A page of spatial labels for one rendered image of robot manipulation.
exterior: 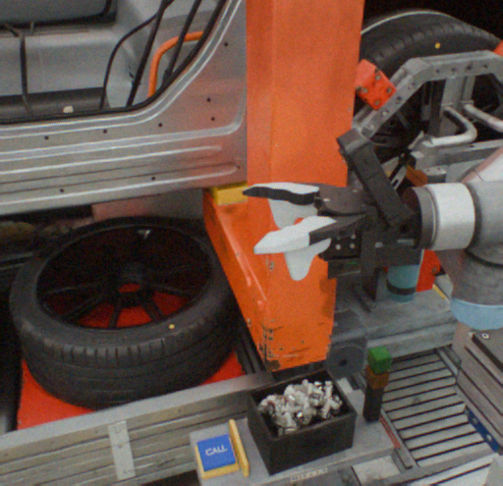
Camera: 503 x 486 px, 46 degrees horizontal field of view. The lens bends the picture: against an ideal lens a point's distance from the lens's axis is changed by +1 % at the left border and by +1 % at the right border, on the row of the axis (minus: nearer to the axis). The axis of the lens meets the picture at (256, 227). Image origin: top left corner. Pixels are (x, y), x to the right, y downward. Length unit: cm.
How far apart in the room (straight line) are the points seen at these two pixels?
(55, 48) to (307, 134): 144
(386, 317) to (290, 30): 126
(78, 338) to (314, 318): 62
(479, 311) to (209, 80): 103
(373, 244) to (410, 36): 101
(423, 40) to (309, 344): 80
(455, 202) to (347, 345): 108
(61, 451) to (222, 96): 98
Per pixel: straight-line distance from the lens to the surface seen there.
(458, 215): 66
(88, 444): 159
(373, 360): 130
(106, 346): 156
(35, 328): 166
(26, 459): 161
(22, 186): 163
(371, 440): 142
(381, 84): 147
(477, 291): 75
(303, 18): 101
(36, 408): 179
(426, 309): 212
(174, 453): 168
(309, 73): 104
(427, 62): 154
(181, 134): 161
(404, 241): 68
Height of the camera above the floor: 157
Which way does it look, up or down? 33 degrees down
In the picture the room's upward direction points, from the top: straight up
